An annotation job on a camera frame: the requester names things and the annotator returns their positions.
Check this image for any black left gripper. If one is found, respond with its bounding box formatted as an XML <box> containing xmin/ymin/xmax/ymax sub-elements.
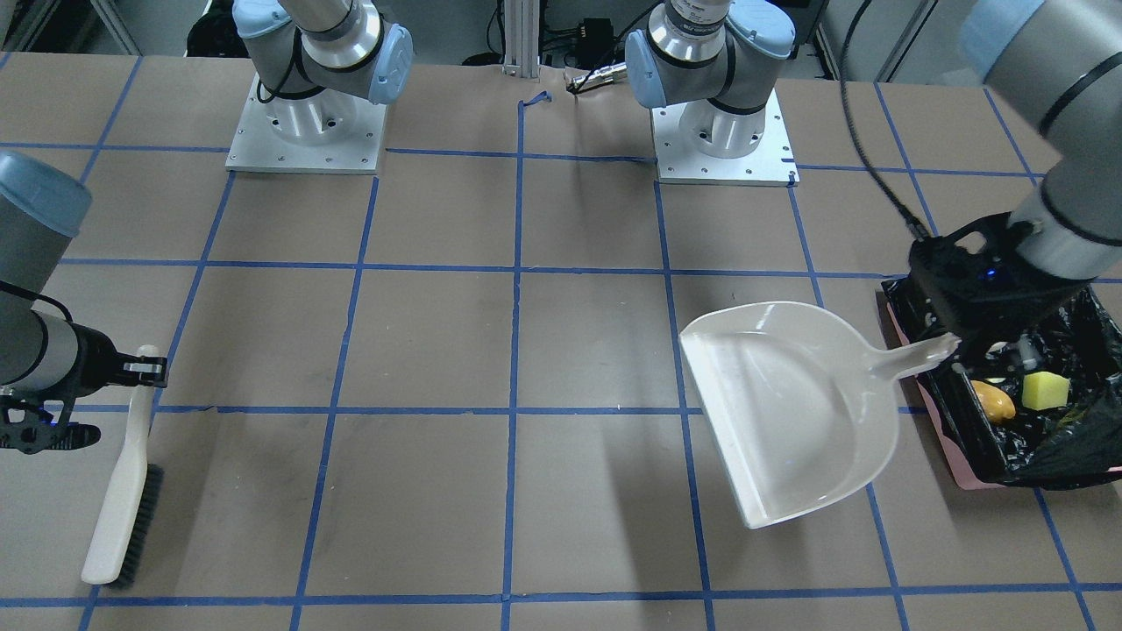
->
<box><xmin>908</xmin><ymin>213</ymin><xmax>1089</xmax><ymax>365</ymax></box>

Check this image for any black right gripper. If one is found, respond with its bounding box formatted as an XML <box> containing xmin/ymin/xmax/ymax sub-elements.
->
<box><xmin>1</xmin><ymin>329</ymin><xmax>168</xmax><ymax>455</ymax></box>

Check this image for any yellow potato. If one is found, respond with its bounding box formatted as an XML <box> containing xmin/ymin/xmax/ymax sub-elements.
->
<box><xmin>971</xmin><ymin>379</ymin><xmax>1018</xmax><ymax>426</ymax></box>

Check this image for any yellow sponge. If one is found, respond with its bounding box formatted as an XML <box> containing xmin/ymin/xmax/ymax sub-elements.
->
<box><xmin>1021</xmin><ymin>371</ymin><xmax>1072</xmax><ymax>411</ymax></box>

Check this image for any beige hand brush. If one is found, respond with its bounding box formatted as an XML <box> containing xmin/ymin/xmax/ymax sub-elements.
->
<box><xmin>81</xmin><ymin>344</ymin><xmax>166</xmax><ymax>589</ymax></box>

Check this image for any beige plastic dustpan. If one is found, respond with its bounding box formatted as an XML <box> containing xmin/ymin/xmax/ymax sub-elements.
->
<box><xmin>678</xmin><ymin>301</ymin><xmax>959</xmax><ymax>528</ymax></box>

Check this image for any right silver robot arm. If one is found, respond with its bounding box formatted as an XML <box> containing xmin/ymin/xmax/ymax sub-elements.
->
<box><xmin>1</xmin><ymin>149</ymin><xmax>167</xmax><ymax>455</ymax></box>

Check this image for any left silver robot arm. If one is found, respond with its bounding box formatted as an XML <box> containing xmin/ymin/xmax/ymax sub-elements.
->
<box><xmin>908</xmin><ymin>1</ymin><xmax>1121</xmax><ymax>365</ymax></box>

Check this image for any bin with black bag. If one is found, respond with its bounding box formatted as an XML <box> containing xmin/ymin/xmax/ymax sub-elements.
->
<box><xmin>917</xmin><ymin>289</ymin><xmax>1121</xmax><ymax>490</ymax></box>

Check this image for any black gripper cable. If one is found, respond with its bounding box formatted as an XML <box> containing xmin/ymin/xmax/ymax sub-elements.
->
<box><xmin>838</xmin><ymin>0</ymin><xmax>934</xmax><ymax>243</ymax></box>

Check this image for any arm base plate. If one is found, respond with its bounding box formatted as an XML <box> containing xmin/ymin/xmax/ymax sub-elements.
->
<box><xmin>226</xmin><ymin>75</ymin><xmax>389</xmax><ymax>175</ymax></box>
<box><xmin>650</xmin><ymin>89</ymin><xmax>800</xmax><ymax>188</ymax></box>

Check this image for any aluminium frame post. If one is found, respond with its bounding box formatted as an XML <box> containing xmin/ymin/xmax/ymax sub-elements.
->
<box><xmin>502</xmin><ymin>0</ymin><xmax>542</xmax><ymax>81</ymax></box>

